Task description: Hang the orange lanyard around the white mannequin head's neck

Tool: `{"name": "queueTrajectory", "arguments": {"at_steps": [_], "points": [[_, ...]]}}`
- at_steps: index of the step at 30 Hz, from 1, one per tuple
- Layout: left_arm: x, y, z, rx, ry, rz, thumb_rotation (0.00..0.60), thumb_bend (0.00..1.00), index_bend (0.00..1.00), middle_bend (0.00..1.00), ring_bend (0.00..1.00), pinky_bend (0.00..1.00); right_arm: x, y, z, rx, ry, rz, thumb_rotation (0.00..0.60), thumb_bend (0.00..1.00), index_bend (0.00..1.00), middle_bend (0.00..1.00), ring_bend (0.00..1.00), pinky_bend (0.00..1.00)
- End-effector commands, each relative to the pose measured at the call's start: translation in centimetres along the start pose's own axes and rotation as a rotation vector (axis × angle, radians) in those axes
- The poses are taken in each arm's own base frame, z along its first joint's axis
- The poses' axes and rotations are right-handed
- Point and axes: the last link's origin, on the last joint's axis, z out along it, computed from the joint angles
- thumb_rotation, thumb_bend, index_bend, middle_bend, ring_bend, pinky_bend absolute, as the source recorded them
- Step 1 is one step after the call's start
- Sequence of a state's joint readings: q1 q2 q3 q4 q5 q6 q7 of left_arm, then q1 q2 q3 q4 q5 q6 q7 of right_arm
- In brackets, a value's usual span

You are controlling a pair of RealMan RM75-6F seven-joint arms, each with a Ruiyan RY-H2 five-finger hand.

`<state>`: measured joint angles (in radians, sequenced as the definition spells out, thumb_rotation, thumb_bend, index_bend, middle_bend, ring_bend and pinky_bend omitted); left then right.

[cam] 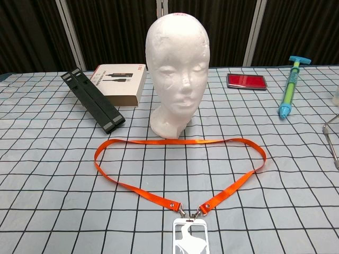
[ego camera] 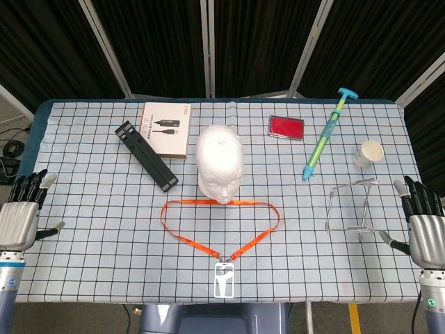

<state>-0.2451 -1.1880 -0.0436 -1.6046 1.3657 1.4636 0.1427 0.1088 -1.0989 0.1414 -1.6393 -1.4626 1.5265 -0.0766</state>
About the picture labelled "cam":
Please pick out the dark blue table cover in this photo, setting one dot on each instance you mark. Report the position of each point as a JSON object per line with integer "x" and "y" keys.
{"x": 3, "y": 77}

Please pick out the white checkered tablecloth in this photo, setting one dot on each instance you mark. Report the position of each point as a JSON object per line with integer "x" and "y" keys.
{"x": 53, "y": 185}

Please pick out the black folding screen panel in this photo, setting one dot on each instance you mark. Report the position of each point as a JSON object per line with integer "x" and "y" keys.
{"x": 299, "y": 29}
{"x": 114, "y": 31}
{"x": 26, "y": 34}
{"x": 225, "y": 31}

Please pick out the red stamp pad case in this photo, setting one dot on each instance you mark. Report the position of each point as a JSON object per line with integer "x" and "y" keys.
{"x": 246, "y": 81}

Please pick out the black folding laptop stand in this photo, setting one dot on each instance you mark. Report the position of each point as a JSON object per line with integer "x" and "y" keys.
{"x": 92, "y": 98}

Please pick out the teal green toy pump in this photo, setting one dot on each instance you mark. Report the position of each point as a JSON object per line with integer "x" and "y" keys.
{"x": 288, "y": 92}

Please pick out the white foam mannequin head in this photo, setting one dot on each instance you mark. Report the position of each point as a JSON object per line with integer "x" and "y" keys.
{"x": 177, "y": 66}

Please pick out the white badge holder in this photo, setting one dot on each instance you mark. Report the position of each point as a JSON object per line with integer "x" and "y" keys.
{"x": 191, "y": 240}

